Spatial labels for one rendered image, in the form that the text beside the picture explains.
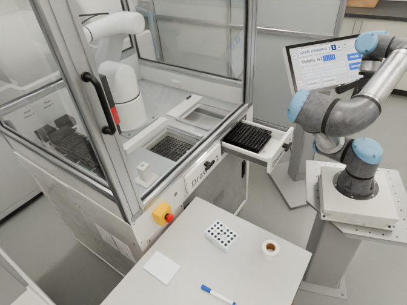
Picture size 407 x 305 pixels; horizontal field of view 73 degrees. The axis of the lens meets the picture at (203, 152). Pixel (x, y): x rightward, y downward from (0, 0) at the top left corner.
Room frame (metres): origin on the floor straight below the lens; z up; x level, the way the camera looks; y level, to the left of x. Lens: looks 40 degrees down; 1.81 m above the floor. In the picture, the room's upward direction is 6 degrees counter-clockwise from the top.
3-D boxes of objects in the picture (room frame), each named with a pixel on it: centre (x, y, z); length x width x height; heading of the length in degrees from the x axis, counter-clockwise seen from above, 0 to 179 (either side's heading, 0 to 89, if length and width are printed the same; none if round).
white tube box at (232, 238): (0.66, -0.04, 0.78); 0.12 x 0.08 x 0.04; 42
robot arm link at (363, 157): (0.83, -0.67, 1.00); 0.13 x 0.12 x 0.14; 41
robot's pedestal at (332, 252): (0.83, -0.68, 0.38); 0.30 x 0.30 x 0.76; 71
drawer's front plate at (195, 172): (1.00, 0.00, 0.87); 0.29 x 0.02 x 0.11; 142
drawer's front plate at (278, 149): (1.08, -0.40, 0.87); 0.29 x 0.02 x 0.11; 142
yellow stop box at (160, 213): (0.73, 0.20, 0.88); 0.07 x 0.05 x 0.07; 142
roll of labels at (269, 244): (0.57, -0.23, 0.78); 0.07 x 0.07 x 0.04
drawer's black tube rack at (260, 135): (1.20, -0.25, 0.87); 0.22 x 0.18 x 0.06; 52
